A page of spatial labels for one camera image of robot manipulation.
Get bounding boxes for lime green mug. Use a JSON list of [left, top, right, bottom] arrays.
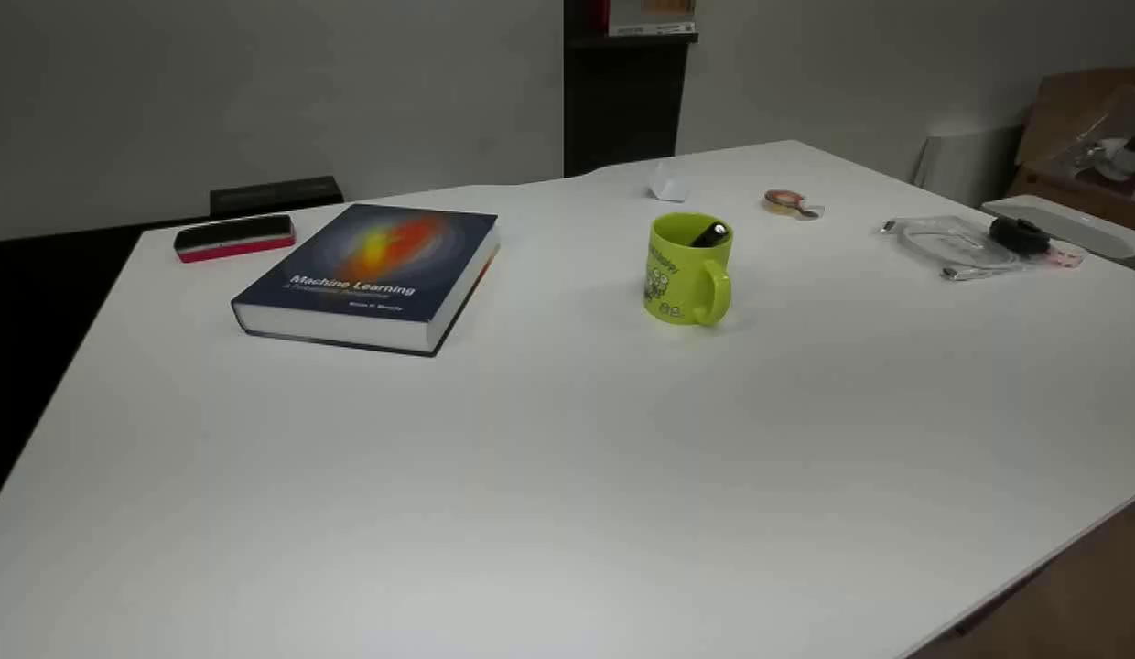
[[639, 210, 735, 330]]

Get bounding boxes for crumpled white paper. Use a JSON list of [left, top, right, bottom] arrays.
[[639, 165, 690, 206]]

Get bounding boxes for dark blue hardcover book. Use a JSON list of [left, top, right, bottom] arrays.
[[228, 201, 502, 359]]

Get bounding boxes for black shelf cabinet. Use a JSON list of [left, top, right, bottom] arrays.
[[558, 0, 701, 179]]

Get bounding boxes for black eraser block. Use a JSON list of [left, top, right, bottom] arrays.
[[206, 173, 346, 223]]

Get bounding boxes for black and red eraser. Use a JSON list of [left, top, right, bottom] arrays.
[[170, 213, 298, 269]]

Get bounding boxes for white bin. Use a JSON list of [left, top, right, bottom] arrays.
[[911, 115, 1023, 210]]

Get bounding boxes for black power adapter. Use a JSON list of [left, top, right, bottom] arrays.
[[986, 213, 1054, 261]]

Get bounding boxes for brown cardboard box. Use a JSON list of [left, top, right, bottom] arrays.
[[1005, 62, 1135, 237]]

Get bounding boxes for clear plastic bag with cable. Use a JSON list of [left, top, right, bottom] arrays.
[[877, 213, 1092, 285]]

